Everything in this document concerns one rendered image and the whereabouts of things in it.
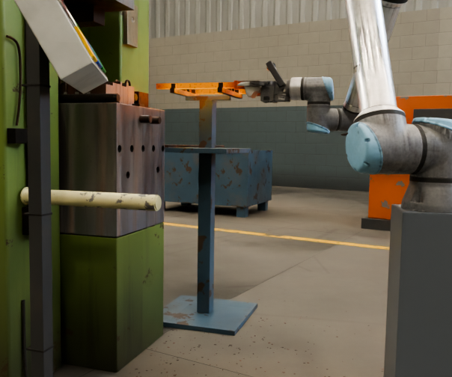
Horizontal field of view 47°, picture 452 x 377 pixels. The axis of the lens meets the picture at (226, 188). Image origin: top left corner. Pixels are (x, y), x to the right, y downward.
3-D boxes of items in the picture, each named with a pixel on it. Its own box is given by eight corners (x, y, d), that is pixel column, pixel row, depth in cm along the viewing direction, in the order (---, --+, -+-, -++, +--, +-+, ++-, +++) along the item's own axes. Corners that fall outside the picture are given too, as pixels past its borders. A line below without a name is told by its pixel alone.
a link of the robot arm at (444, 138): (474, 178, 151) (478, 117, 149) (421, 178, 148) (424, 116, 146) (443, 175, 166) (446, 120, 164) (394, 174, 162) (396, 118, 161)
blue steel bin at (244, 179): (271, 210, 627) (272, 150, 620) (247, 217, 553) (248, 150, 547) (183, 203, 675) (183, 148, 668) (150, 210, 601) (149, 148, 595)
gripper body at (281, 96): (258, 101, 207) (288, 101, 204) (259, 79, 207) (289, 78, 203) (263, 102, 215) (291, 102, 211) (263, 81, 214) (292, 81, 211)
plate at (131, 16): (138, 48, 219) (138, 6, 218) (127, 43, 211) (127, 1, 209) (133, 48, 220) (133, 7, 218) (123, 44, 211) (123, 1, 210)
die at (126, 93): (134, 108, 193) (134, 84, 192) (105, 103, 174) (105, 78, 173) (39, 108, 206) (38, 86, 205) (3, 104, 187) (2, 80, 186)
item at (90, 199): (162, 211, 147) (162, 192, 146) (154, 213, 142) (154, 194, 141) (31, 203, 160) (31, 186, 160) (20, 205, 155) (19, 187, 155)
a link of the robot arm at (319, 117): (338, 134, 202) (340, 102, 201) (310, 133, 200) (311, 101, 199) (329, 134, 211) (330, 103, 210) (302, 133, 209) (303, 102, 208)
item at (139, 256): (163, 334, 213) (164, 222, 209) (117, 373, 177) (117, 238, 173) (48, 319, 230) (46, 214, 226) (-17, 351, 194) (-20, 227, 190)
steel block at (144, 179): (164, 221, 209) (165, 110, 205) (117, 237, 173) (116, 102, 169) (46, 213, 226) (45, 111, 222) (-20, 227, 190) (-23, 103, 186)
